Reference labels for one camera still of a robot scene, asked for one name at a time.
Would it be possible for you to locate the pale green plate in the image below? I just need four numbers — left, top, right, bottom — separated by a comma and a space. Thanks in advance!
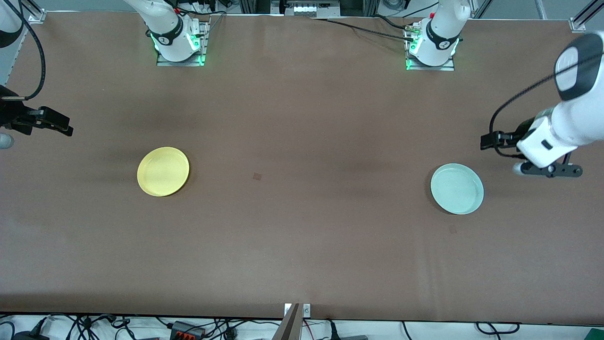
430, 163, 485, 215

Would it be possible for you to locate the yellow plate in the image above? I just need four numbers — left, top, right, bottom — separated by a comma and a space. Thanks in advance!
137, 146, 190, 197

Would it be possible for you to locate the black orange power brick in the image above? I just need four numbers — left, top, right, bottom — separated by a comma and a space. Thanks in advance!
169, 321, 207, 340

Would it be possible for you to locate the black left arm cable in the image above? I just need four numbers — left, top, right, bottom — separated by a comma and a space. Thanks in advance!
489, 50, 604, 159

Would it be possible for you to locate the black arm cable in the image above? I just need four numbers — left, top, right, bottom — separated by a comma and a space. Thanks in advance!
2, 0, 47, 102
489, 50, 604, 159

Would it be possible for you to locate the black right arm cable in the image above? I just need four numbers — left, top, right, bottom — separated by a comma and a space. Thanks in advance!
2, 0, 47, 102

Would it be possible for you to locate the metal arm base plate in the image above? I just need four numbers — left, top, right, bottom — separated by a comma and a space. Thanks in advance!
156, 21, 210, 67
404, 23, 456, 72

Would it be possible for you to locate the thin black cable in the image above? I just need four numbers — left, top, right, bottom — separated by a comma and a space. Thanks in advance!
370, 14, 410, 31

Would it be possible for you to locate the black braided cable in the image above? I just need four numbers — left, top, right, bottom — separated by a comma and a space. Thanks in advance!
309, 17, 417, 42

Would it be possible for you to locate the black looped cable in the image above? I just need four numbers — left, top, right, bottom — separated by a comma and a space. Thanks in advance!
475, 322, 521, 336

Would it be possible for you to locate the aluminium profile post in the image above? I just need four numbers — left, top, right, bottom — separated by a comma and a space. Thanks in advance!
272, 303, 303, 340

